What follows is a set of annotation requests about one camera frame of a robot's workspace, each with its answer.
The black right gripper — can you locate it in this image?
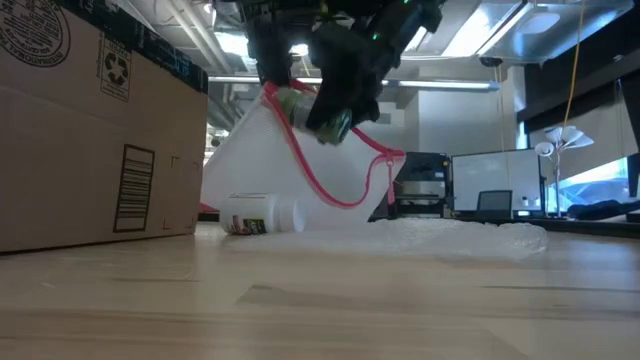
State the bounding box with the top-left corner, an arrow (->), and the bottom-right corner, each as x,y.
305,0 -> 446,132

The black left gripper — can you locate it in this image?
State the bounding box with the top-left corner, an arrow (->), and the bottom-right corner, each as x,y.
234,0 -> 321,89

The green bottle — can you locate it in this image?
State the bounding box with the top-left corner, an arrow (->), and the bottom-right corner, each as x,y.
274,85 -> 354,146

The white pouch with pink edges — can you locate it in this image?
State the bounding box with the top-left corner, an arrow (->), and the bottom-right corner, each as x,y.
198,79 -> 407,232

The white pill bottle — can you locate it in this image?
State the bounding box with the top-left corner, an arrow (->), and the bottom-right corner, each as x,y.
218,192 -> 307,236

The clear bubble wrap sheet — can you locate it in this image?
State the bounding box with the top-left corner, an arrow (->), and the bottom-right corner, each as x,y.
224,217 -> 550,261

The brown cardboard shipping box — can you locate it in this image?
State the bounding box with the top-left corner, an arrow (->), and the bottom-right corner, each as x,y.
0,0 -> 210,255

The black equipment rack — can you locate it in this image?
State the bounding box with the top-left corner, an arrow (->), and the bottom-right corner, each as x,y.
387,151 -> 452,220

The white board panel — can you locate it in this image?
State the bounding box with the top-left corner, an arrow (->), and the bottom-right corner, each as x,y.
451,148 -> 544,214

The black office chair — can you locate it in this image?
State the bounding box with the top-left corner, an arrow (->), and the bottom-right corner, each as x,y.
475,189 -> 514,221

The white flower shaped lamp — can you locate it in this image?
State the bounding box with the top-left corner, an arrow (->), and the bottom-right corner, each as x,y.
534,125 -> 596,220

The black bag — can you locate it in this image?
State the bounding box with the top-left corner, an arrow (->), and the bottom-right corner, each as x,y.
566,199 -> 640,224

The yellow cable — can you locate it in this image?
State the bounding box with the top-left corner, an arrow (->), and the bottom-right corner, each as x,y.
562,0 -> 587,130

